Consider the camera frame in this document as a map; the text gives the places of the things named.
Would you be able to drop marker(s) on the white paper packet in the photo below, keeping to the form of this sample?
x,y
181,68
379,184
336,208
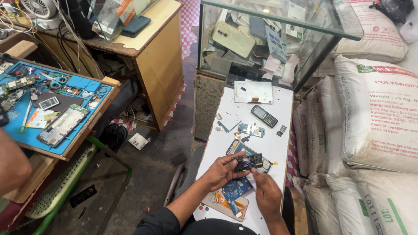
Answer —
x,y
138,141

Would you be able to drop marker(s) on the small blue circuit board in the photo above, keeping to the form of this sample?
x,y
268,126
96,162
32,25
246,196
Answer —
x,y
251,130

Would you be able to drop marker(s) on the brown wooden stool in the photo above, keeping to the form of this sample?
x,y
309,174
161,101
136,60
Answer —
x,y
295,210

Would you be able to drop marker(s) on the wooden cabinet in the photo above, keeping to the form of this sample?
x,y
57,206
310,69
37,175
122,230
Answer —
x,y
156,65

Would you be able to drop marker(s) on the flat black plate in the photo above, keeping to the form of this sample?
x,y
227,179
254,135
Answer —
x,y
83,195

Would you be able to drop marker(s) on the white display panel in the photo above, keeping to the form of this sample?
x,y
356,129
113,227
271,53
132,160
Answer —
x,y
253,92

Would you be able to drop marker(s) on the white desk fan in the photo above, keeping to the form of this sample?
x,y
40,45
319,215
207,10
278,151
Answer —
x,y
40,11

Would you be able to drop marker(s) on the dark blue phone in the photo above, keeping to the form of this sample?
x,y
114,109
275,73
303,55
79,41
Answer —
x,y
136,26

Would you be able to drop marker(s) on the grey metal pipe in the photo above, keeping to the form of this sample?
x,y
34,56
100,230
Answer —
x,y
173,186

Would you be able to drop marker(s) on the small glass box with cards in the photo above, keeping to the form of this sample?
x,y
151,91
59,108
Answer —
x,y
112,16

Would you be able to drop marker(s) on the person's right fingers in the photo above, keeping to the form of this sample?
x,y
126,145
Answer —
x,y
259,176

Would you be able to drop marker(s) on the black plastic bag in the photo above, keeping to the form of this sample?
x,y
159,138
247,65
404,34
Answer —
x,y
392,8

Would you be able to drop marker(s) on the person's right hand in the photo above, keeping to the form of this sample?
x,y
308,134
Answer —
x,y
269,195

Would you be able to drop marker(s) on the black phone circuit board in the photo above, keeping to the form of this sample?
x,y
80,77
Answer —
x,y
253,160

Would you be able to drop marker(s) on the black shoe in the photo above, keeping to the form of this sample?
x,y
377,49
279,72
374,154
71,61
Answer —
x,y
112,137

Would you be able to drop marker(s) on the black keypad phone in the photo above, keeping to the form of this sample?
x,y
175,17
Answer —
x,y
264,116

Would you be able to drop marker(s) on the phone frame with blue screen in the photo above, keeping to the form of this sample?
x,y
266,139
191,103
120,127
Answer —
x,y
240,148

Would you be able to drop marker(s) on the beige phone back cover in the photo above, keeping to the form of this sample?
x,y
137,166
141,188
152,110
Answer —
x,y
212,199

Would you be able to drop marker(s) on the thin blue angled frame strip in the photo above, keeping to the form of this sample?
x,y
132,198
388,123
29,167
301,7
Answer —
x,y
228,126

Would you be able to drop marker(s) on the pile of white woven sacks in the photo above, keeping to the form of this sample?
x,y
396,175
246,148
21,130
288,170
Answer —
x,y
375,124

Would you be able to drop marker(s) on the person's left hand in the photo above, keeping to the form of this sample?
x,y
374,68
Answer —
x,y
220,173

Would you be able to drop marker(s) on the green frame chair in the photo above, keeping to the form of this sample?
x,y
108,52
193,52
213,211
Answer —
x,y
78,182

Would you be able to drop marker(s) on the wooden bench with blue mat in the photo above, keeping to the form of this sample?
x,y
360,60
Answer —
x,y
49,107

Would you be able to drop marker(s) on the person's black shirt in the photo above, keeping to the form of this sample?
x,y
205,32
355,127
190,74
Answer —
x,y
196,227

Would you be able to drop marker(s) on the large blue circuit board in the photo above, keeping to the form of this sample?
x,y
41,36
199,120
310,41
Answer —
x,y
236,189

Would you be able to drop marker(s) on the glass display case with phones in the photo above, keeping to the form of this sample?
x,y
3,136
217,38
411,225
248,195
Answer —
x,y
261,42

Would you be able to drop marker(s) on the pink checked cloth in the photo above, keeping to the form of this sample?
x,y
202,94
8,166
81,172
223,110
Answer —
x,y
189,26

